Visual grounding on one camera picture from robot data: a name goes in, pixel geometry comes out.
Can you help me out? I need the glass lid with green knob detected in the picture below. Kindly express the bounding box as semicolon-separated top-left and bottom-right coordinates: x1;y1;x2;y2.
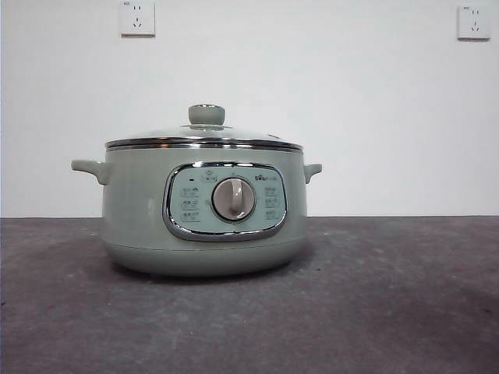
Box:
104;103;303;150

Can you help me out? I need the pale green electric pot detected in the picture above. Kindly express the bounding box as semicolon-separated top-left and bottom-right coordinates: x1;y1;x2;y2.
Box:
70;144;324;278

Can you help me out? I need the white wall socket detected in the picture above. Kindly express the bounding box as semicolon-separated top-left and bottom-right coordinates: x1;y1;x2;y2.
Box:
119;0;157;38
456;4;492;41

